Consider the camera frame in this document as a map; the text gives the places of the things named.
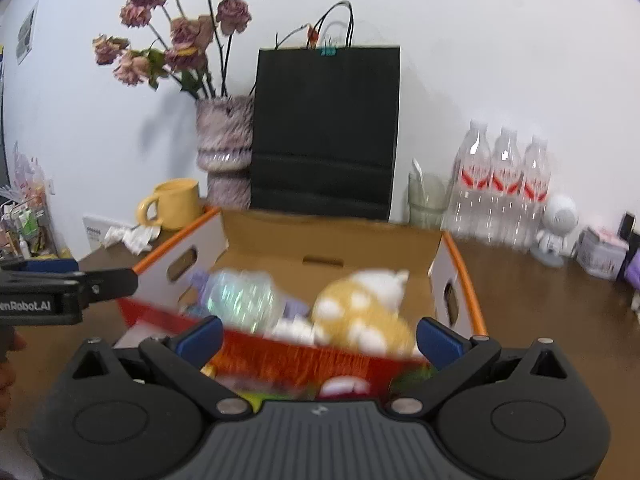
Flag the clear glass cup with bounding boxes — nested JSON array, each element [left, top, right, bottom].
[[407, 159, 453, 229]]

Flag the crumpled clear plastic bottle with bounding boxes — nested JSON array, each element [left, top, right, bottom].
[[204, 270, 292, 334]]

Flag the orange cardboard box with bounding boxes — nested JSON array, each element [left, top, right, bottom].
[[117, 206, 488, 401]]

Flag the dried pink flowers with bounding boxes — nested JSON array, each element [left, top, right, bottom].
[[92, 0, 253, 101]]

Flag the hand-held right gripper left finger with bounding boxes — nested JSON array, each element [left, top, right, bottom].
[[70, 316, 253, 423]]

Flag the black paper bag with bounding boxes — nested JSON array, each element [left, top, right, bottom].
[[250, 2, 402, 222]]

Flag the red label water bottle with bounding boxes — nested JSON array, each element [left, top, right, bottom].
[[450, 120, 494, 242], [490, 127, 524, 247], [519, 135, 552, 252]]

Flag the person's left hand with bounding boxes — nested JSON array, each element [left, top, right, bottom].
[[0, 332, 27, 431]]

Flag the crumpled white tissue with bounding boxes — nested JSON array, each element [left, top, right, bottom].
[[102, 224, 162, 254]]

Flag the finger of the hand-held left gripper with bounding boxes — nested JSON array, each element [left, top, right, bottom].
[[75, 267, 140, 307], [0, 258, 79, 274]]

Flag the yellow white plush toy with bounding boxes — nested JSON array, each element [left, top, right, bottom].
[[312, 269, 418, 357]]

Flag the wall poster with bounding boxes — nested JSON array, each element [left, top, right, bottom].
[[15, 1, 40, 65]]

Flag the printed tin box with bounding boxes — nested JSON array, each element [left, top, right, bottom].
[[575, 226, 630, 281]]

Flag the lilac packet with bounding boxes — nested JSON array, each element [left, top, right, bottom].
[[186, 271, 221, 307]]

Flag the rack of small bottles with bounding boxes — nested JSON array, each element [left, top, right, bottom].
[[0, 142, 59, 261]]

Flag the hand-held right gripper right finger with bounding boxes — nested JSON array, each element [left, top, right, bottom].
[[390, 317, 571, 418]]

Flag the yellow mug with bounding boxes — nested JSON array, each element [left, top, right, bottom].
[[136, 178, 201, 231]]

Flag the white robot figurine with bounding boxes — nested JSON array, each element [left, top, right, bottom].
[[531, 194, 581, 267]]

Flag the mottled purple vase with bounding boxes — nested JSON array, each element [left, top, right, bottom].
[[195, 95, 255, 211]]

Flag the purple tissue pack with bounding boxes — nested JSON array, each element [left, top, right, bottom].
[[619, 249, 640, 292]]

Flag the white card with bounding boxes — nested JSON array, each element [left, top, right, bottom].
[[82, 215, 132, 249]]

